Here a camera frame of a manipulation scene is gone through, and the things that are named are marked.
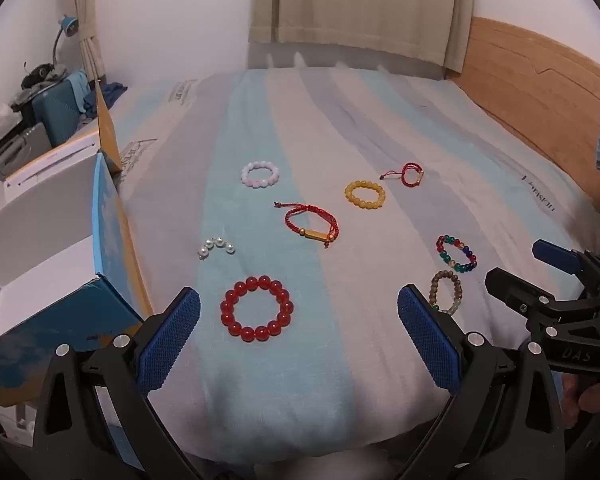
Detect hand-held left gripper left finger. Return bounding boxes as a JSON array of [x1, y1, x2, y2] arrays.
[[30, 287, 202, 480]]

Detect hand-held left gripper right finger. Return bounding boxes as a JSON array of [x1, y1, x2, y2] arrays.
[[397, 284, 569, 480]]

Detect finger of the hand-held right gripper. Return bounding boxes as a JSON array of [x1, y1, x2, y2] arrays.
[[532, 239, 598, 277], [484, 267, 563, 322]]

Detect brown wooden bead bracelet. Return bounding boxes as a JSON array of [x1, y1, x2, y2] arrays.
[[429, 270, 466, 317]]

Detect multicolour glass bead bracelet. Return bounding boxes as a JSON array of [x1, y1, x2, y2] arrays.
[[435, 233, 479, 275]]

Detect red bead bracelet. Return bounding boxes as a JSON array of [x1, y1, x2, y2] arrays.
[[220, 275, 295, 343]]

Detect pearl bracelet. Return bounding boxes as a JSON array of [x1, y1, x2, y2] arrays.
[[197, 236, 237, 261]]

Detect sky print cardboard box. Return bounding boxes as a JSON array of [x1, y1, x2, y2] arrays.
[[0, 152, 154, 411]]

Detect small red cord bracelet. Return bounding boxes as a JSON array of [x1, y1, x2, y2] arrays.
[[380, 162, 425, 187]]

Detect yellow bead bracelet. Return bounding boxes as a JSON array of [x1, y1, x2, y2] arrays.
[[343, 180, 386, 209]]

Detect red cord gold bar bracelet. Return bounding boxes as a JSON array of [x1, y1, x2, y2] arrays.
[[273, 201, 341, 248]]

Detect white bead bracelet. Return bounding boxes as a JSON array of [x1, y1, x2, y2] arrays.
[[240, 160, 281, 189]]

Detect person's right hand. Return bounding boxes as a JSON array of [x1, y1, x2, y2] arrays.
[[561, 374, 600, 431]]

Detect wooden headboard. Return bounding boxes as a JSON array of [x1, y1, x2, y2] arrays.
[[444, 16, 600, 217]]

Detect striped bed sheet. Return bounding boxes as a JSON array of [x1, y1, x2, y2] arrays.
[[97, 66, 600, 463]]

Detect grey hard case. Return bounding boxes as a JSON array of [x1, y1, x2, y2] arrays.
[[0, 120, 52, 178]]

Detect dark blue cloth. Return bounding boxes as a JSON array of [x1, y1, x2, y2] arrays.
[[101, 81, 129, 109]]

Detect teal suitcase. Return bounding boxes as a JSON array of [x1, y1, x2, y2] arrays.
[[30, 77, 90, 149]]

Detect light blue towel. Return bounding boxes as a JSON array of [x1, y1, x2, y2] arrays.
[[70, 70, 95, 115]]

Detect dark clothes pile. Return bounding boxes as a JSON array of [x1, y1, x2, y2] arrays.
[[10, 61, 72, 111]]

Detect beige window curtain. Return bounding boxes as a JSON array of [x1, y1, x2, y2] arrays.
[[247, 0, 475, 74]]

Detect blue desk lamp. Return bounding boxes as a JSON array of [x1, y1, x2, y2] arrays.
[[51, 15, 81, 70]]

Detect beige side curtain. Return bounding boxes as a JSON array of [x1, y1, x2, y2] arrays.
[[57, 0, 104, 82]]

